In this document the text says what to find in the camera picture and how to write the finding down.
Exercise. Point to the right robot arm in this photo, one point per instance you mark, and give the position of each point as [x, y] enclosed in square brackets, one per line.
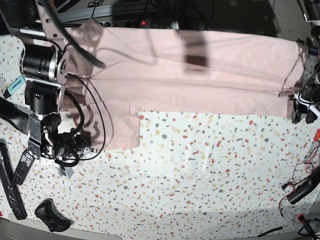
[43, 65]

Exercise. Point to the black power strip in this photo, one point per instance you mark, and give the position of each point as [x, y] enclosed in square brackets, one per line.
[138, 24]

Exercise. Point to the black cordless phone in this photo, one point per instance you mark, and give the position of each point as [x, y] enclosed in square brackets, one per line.
[25, 163]

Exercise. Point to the black game controller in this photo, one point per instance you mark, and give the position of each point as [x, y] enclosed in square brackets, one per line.
[51, 217]

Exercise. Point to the red handled screwdriver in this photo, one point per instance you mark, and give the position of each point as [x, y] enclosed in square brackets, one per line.
[317, 135]

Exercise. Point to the red tipped black tool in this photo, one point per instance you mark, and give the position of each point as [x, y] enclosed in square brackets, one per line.
[307, 227]

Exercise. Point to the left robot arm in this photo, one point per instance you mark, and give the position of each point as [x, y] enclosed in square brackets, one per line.
[311, 13]

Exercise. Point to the light blue highlighter pen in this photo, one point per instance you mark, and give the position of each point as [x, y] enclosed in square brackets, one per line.
[14, 86]

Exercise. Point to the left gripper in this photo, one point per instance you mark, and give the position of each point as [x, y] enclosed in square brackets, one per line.
[306, 101]

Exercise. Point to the long black bar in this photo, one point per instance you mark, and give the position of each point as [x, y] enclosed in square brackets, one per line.
[10, 187]

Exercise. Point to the terrazzo patterned table cloth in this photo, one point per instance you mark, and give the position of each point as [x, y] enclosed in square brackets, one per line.
[192, 176]

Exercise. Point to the black cylinder tool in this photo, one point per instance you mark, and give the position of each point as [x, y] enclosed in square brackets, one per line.
[305, 188]

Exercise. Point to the blue object at table edge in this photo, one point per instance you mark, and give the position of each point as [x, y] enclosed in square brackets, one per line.
[313, 51]

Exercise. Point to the pink T-shirt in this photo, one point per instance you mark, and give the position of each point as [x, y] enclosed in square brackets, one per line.
[185, 71]

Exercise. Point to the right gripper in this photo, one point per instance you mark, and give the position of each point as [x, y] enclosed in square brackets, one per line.
[66, 150]

